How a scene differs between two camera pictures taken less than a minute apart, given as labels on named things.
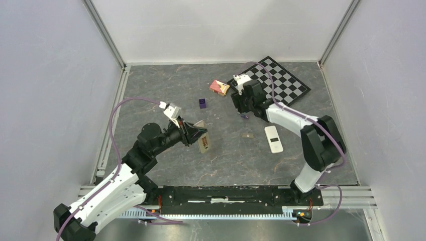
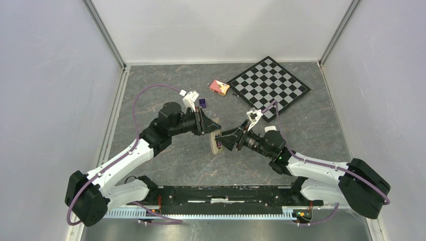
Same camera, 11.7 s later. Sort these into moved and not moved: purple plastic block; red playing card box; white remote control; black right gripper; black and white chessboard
Moved: white remote control; black right gripper
Not moved: black and white chessboard; purple plastic block; red playing card box
